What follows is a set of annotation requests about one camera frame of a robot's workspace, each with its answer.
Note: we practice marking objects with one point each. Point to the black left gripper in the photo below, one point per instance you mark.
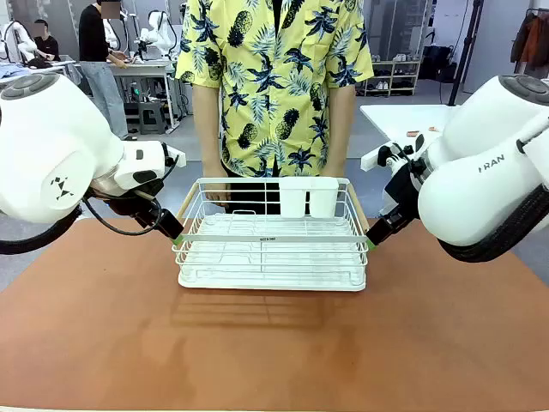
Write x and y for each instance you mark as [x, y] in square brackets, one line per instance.
[143, 201]

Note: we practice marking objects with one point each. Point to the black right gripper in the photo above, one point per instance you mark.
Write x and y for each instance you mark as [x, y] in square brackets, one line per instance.
[403, 193]

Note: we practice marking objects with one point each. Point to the person's left forearm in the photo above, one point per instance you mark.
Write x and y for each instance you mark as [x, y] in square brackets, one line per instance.
[341, 129]

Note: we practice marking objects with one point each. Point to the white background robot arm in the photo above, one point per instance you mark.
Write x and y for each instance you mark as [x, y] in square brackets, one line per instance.
[17, 40]
[156, 32]

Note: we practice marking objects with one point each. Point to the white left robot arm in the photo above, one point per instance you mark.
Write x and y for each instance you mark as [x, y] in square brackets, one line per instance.
[47, 146]

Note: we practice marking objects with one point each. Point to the person's right forearm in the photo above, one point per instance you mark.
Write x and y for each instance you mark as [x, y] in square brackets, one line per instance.
[206, 129]

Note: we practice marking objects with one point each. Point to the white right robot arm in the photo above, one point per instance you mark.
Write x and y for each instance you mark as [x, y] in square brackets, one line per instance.
[480, 171]

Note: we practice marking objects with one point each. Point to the person's right hand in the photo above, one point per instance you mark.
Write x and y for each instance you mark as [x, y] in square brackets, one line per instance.
[216, 195]

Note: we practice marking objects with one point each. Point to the black trousers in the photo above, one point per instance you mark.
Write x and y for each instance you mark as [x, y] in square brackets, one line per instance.
[249, 189]

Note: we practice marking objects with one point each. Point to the white plastic cutlery holder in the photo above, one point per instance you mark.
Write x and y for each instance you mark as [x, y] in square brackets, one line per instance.
[296, 197]

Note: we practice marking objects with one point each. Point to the grey step stool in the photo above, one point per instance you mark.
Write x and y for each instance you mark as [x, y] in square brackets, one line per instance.
[151, 118]

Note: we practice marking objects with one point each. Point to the white side table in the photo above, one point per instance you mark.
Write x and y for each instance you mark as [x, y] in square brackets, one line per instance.
[403, 118]

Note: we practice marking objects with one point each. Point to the white shoe rack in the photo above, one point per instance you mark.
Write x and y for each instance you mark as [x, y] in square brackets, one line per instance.
[394, 77]

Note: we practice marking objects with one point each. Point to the white background work table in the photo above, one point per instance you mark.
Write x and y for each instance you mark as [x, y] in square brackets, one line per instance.
[141, 68]

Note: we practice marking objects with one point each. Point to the black bag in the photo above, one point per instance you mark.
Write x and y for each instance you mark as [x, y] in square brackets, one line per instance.
[437, 62]

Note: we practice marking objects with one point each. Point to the person in yellow shirt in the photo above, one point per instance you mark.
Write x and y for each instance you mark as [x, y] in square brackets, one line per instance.
[274, 86]

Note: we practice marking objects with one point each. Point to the standing person in black shirt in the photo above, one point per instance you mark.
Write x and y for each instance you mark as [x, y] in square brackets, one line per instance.
[96, 51]

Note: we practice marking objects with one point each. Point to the black tripod pole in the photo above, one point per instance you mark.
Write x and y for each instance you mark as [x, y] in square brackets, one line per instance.
[465, 51]

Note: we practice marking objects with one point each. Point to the seated person in black shirt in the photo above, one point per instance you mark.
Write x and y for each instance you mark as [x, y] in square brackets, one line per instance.
[47, 45]

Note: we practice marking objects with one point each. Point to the clothes rack with garments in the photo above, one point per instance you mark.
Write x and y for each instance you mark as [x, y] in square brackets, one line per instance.
[532, 38]

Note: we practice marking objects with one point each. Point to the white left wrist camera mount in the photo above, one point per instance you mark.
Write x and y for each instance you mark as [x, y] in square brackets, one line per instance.
[176, 155]

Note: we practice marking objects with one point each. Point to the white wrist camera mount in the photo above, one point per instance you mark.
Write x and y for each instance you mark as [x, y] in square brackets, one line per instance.
[375, 156]
[176, 155]

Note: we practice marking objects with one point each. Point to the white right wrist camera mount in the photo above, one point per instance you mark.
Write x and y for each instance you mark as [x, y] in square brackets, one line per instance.
[375, 156]

